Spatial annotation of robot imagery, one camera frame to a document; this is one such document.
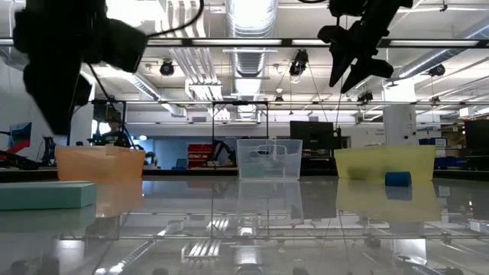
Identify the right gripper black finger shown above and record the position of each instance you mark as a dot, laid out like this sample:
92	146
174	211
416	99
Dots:
370	69
341	63

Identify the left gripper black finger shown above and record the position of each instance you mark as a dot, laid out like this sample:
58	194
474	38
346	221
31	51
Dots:
84	91
57	99

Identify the teal foam block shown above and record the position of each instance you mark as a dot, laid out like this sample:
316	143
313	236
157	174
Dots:
252	170
46	195

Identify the blue foam cylinder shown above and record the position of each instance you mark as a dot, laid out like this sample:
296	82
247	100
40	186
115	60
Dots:
398	178

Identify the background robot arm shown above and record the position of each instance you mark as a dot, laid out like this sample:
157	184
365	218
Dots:
49	149

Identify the blue screen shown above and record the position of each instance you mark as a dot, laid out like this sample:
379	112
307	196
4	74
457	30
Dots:
20	134

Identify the white pillar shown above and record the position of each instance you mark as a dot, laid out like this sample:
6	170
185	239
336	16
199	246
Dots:
400	122

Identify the orange translucent plastic bin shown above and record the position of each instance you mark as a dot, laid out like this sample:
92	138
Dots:
99	164

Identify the yellow translucent plastic bin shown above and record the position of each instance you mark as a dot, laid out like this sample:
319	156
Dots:
412	160

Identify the clear plastic bin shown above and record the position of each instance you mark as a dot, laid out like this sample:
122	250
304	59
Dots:
269	164

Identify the large black monitor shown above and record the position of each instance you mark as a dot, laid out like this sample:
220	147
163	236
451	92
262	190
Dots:
477	135

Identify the red bin shelf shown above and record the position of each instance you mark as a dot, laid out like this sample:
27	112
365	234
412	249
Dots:
200	153

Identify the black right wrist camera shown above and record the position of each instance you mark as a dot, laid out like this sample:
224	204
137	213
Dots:
330	33

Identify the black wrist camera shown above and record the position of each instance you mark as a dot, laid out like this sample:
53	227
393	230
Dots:
122	46
330	33

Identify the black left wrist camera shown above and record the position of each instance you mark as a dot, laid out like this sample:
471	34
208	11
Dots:
122	46

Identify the silver slanted duct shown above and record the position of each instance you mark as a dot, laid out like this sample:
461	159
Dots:
431	57

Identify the black wall monitor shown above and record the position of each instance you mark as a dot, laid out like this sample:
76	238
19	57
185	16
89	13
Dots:
311	134

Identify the silver ceiling air duct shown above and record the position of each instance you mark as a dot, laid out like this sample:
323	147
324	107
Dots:
250	57

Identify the black background rig frame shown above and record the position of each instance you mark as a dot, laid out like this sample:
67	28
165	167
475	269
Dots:
240	102

